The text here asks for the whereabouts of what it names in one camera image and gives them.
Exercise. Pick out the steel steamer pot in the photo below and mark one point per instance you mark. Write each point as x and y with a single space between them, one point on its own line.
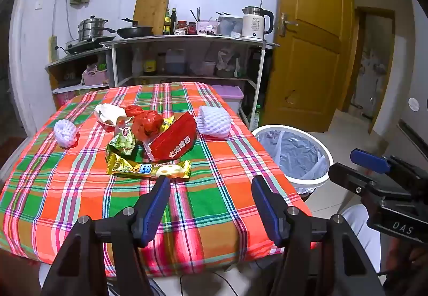
92 30

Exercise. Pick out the grey plastic bin liner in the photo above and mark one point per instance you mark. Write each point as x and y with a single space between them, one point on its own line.
294 152

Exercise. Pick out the yellowed power strip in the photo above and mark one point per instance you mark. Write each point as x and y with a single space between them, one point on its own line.
52 48

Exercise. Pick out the white trash bin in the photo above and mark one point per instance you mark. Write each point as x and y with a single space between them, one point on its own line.
302 187

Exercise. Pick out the purple lid storage box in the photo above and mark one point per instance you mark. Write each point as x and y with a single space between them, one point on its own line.
229 95

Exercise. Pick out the yellow label sauce bottle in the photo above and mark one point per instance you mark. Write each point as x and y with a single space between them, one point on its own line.
166 26

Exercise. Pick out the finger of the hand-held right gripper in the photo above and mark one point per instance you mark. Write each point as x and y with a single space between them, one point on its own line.
344 175
367 160

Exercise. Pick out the black induction cooker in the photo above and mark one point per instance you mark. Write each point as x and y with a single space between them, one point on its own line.
87 43

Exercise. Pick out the white wall switch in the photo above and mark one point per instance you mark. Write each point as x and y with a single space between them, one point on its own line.
38 5

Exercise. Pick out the white round wall fitting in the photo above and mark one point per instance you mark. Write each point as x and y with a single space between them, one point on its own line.
414 104

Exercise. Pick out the pink plastic basket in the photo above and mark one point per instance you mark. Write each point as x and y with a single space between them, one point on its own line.
95 78

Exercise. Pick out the crumpled plastic bag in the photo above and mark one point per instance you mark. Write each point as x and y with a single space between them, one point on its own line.
225 63

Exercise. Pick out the yellow label oil bottle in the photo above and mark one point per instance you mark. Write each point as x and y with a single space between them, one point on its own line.
149 65

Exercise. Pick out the red snack packet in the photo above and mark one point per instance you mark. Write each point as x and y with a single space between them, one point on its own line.
174 140

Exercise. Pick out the pink utensil holder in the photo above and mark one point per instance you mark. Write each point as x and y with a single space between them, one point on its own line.
207 29

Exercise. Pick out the dark sauce bottle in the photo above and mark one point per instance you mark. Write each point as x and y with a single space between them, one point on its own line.
173 23

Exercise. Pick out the clear plastic container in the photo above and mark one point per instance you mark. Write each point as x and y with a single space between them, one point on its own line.
230 26

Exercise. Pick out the plaid tablecloth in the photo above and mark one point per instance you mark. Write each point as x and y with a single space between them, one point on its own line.
83 189

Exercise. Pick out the red plastic bag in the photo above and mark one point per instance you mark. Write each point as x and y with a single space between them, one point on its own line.
147 123

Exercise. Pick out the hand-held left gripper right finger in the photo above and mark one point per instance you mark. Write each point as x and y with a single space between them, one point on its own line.
267 212

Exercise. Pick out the wooden shelf unit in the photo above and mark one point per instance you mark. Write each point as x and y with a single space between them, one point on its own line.
50 78

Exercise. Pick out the metal shelf rack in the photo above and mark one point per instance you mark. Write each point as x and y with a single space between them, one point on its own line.
187 39

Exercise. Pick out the long yellow snack wrapper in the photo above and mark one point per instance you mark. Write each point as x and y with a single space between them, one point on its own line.
140 167

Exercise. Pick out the green bottle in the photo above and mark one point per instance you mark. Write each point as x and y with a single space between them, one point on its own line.
255 118

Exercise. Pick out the pink patterned storage box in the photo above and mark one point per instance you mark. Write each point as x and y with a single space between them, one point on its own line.
77 97

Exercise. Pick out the white paper bag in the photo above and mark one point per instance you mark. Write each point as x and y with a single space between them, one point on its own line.
108 113

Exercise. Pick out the black frying pan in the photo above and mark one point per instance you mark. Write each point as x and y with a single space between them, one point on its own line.
135 31

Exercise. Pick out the wooden cutting board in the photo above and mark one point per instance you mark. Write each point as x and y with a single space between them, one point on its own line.
150 11

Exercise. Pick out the person's leg white pants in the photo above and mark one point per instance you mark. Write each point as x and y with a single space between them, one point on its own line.
361 232

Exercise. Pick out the white foam fruit net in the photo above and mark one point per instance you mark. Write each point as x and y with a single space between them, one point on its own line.
214 122
65 133

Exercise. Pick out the small clear food tub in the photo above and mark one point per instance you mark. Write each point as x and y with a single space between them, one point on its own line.
208 68

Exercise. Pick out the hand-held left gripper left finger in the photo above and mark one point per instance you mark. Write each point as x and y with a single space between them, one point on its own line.
155 212

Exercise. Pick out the small yellow wrapper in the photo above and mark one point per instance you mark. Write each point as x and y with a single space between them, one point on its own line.
167 123

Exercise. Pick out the yellow wooden door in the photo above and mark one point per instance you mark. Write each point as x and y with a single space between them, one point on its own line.
311 58

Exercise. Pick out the green snack packet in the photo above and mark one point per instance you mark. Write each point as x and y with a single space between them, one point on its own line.
122 143

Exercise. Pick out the red sauce jar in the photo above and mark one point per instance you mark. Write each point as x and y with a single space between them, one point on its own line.
192 28
181 27

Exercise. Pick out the clear plastic bottle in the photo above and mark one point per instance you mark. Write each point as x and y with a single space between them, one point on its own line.
136 63

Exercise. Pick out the dark plastic jug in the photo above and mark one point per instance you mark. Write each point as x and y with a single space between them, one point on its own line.
175 63

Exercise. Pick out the white electric kettle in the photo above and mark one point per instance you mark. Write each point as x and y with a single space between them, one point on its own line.
254 26

